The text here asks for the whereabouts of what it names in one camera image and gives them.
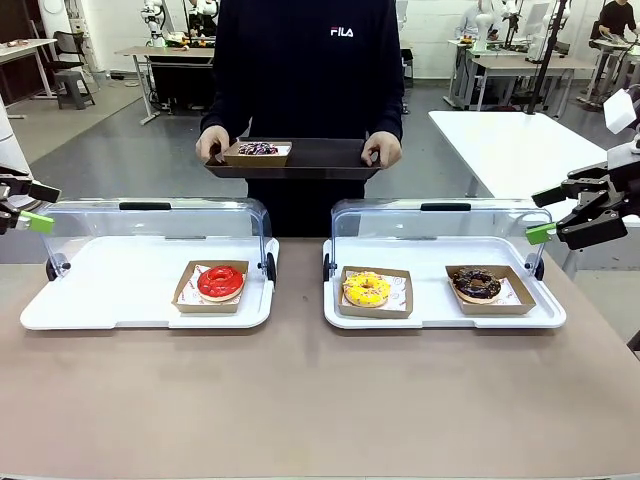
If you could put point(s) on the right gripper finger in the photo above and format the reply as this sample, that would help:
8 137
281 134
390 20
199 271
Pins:
595 225
575 185

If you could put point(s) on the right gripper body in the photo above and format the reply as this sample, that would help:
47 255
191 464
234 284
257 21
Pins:
627 180

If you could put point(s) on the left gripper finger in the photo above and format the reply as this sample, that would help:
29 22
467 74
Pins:
45 193
40 223

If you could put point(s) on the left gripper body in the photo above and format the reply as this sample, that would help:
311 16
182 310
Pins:
10 200

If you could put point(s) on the printed paper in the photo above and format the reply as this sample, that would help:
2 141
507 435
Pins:
187 292
400 290
509 292

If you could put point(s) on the chocolate glazed donut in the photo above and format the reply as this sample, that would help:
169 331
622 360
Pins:
492 309

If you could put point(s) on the chocolate nut donut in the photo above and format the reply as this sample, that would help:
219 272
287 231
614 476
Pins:
462 287

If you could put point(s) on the chocolate sprinkled donut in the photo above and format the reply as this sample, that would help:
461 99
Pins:
255 161

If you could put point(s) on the purple sprinkled donut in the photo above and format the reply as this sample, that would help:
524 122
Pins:
257 148

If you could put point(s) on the dark brown serving tray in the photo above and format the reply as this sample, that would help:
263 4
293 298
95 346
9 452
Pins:
320 155

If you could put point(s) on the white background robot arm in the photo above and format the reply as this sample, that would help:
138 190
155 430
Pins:
151 20
482 25

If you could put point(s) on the person's left forearm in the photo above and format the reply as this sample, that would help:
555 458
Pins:
387 110

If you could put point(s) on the person's right forearm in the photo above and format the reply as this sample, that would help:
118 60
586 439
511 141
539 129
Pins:
220 110

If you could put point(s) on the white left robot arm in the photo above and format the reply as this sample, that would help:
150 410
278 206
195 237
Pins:
10 140

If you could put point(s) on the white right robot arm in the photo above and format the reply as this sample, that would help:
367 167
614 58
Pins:
620 110

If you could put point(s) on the printed paper under red donut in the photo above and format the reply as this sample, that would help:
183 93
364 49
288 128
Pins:
187 292

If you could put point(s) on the seated person in black shirt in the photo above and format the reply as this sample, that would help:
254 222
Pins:
617 17

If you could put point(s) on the red glazed donut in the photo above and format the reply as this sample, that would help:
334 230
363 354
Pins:
210 287
210 307

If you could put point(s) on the seated person in white shirt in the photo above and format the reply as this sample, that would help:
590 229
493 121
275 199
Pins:
470 20

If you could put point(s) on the printed paper under yellow donut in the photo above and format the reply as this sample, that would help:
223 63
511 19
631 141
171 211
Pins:
400 290

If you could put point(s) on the yellow sprinkled donut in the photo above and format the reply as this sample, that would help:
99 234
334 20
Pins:
352 292
375 313

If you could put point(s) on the person in dark Fila sweater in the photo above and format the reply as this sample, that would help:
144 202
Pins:
310 90

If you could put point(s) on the person's right hand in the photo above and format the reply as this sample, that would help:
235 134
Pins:
212 142

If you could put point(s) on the person's left hand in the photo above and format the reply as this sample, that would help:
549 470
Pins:
385 147

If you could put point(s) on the black lid hinge knob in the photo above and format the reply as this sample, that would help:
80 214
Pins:
51 269
270 267
326 267
538 267

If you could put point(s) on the white display tray base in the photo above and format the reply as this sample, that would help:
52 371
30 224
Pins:
435 290
100 290

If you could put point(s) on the large white table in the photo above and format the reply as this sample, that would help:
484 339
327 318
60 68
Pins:
500 135

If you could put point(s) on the clear display lid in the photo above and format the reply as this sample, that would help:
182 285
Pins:
150 220
475 222

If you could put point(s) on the grey plastic stool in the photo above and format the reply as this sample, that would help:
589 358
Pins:
72 82

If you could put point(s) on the grey background desk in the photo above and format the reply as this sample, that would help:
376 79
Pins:
525 64

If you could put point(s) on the black stand pole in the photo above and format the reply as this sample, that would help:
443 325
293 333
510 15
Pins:
547 55

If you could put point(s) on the white desk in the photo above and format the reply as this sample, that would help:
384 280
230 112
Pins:
20 47

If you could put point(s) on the black office chair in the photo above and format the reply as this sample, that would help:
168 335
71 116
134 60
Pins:
67 42

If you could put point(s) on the wooden top desk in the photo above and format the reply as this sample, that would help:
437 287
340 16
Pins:
150 51

